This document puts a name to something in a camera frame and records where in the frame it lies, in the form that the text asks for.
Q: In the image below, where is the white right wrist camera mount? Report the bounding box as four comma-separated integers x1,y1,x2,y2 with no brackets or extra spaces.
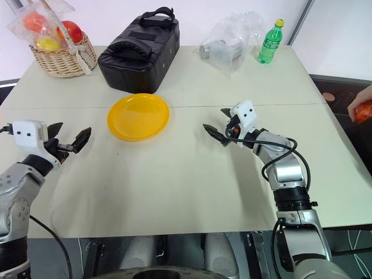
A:
231,100,258,140

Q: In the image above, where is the crumpled clear plastic bag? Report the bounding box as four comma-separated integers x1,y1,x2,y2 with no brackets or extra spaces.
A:
192,10,269,78

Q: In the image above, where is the green plastic bottle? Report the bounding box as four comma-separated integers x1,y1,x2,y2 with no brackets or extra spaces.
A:
257,18,286,66

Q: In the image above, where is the silver metal can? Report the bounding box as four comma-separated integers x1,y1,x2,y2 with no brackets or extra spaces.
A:
198,40,228,59

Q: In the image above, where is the yellow plastic plate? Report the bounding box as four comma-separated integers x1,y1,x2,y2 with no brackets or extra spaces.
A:
107,92,171,142

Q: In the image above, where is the grey rounded robot leg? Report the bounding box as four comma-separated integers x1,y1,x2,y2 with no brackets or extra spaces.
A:
204,232,240,277
119,234,155,271

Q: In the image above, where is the dark rounded robot torso rim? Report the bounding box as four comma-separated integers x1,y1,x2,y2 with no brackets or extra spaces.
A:
100,266,224,279

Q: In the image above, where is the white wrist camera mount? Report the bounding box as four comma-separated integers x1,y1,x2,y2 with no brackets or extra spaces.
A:
231,100,258,140
12,119,62,169

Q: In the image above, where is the black table frame bracket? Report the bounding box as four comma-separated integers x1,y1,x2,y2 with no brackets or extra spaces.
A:
246,230,272,279
85,239,107,274

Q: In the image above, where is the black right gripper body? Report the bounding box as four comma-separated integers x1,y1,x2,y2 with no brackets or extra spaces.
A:
225,115,245,141

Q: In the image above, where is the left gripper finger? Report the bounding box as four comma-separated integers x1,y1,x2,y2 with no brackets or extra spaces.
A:
71,126,92,154
46,122,65,141

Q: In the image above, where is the yellow lemon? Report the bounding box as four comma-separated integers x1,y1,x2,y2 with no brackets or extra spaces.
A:
36,37,63,51

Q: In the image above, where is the orange fruit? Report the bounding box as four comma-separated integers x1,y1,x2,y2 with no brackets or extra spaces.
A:
23,12,48,31

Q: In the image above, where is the woven wicker basket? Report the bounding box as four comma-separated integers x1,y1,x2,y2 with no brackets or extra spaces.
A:
28,0,98,78

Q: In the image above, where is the person's bare hand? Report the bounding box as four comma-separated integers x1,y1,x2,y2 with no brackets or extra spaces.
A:
347,85,372,123

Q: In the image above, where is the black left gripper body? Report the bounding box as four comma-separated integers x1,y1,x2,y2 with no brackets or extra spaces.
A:
43,138,77,166

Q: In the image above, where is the orange-red fruit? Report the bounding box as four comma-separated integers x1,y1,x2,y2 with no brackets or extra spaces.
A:
353,99,372,126

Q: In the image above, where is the black padded carry bag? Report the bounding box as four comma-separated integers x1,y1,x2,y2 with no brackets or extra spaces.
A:
97,7,181,95

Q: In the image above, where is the dark side table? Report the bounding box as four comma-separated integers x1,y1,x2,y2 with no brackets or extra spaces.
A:
307,73,372,178

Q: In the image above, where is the red apple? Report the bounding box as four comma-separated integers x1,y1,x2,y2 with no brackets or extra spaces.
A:
56,20,84,44

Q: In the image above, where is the clear fruit wrapping bag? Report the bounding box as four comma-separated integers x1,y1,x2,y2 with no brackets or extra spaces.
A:
6,0,77,51

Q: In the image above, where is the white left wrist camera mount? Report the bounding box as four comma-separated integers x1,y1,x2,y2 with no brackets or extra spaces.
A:
12,119,62,169

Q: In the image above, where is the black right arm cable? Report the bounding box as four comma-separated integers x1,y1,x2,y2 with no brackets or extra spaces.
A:
227,125,312,192

